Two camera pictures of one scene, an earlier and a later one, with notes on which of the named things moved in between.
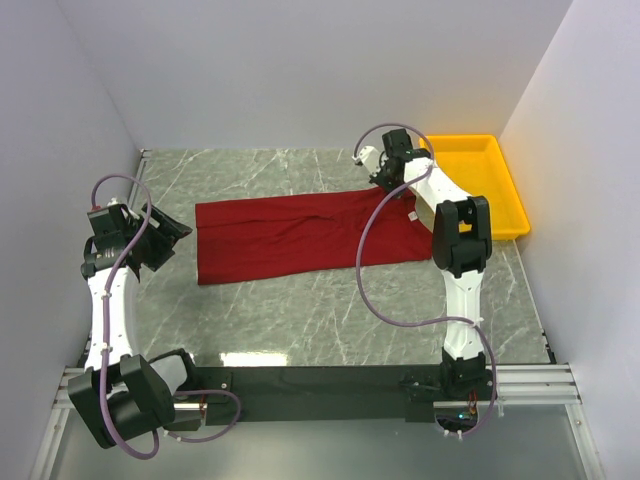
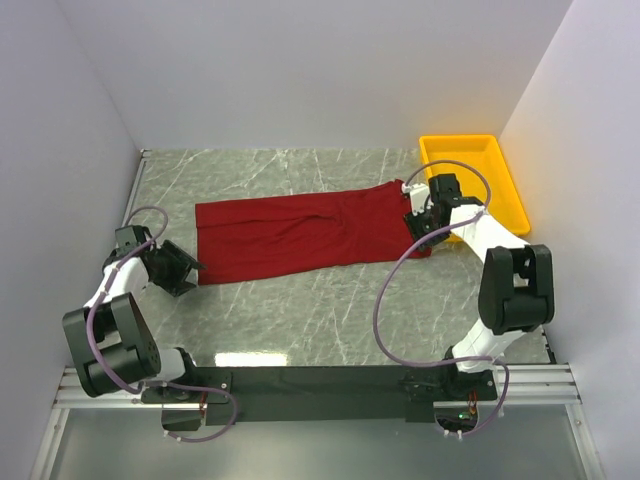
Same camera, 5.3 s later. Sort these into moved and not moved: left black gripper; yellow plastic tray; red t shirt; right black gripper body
Moved: left black gripper; right black gripper body
Not moved: red t shirt; yellow plastic tray
